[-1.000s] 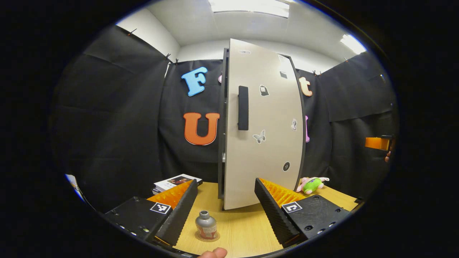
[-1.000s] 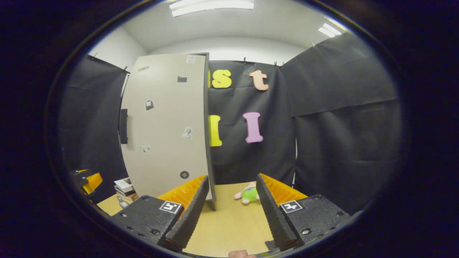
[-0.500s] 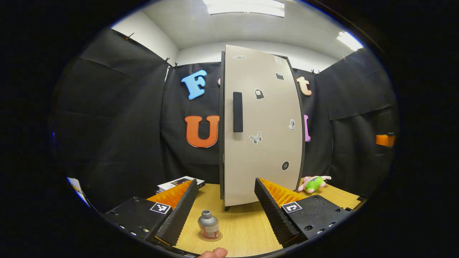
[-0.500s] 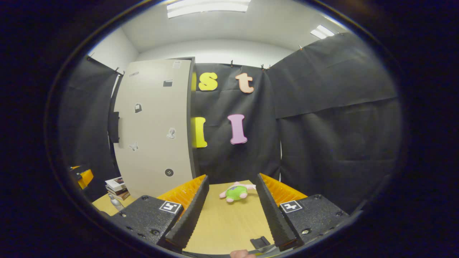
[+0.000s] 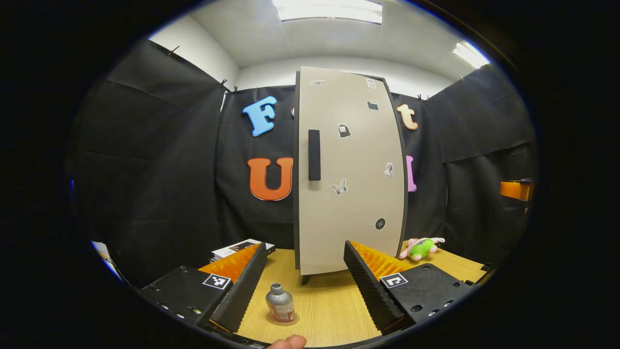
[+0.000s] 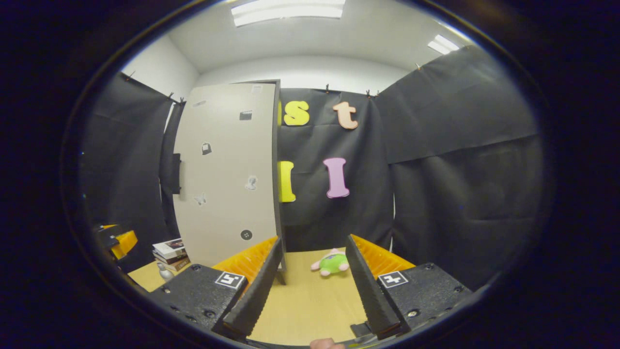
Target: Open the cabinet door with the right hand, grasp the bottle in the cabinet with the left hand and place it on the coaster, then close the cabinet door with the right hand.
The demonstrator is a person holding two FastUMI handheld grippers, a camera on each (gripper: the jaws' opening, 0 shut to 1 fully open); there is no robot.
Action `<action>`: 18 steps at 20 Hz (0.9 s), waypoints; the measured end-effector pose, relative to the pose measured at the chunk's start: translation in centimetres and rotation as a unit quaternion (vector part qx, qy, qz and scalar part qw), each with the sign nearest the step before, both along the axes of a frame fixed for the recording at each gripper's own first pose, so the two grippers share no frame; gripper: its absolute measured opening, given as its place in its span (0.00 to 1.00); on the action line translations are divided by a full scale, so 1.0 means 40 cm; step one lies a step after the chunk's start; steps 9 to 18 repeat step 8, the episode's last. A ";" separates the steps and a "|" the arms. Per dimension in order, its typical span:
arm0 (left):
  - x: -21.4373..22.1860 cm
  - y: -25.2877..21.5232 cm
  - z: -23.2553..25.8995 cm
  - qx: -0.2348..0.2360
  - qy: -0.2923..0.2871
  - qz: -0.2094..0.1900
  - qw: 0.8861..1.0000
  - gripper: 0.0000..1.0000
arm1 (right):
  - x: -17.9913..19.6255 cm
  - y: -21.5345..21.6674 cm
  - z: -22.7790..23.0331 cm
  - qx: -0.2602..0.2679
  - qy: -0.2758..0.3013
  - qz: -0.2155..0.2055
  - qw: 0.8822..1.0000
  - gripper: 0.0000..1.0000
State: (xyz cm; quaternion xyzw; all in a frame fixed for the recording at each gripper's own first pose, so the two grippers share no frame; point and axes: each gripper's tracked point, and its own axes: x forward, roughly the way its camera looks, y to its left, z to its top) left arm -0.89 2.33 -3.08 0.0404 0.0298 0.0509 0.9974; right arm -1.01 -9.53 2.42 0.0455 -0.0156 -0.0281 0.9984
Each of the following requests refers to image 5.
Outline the silver bottle with red label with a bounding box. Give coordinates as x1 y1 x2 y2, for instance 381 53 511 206
265 283 295 323

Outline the large ceiling light panel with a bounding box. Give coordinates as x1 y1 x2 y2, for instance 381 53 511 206
271 0 383 25

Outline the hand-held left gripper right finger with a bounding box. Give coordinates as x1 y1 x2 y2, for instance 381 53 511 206
343 240 475 336

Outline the round brown coaster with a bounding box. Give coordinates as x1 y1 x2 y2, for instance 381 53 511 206
265 310 300 326

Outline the grey cabinet door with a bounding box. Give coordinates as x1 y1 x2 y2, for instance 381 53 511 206
296 66 405 276

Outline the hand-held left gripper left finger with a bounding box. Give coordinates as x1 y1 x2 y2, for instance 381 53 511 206
139 242 268 334

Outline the white side table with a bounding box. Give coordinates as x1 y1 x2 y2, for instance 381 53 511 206
91 241 124 282

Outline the small ceiling light panel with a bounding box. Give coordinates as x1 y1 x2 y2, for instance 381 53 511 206
453 41 491 69

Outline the green and pink plush toy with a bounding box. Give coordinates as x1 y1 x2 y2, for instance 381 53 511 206
399 237 445 261

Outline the black backdrop cloth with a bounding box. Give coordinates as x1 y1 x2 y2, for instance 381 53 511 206
68 39 538 286

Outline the black cabinet door handle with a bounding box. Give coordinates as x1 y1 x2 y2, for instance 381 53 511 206
308 129 322 182

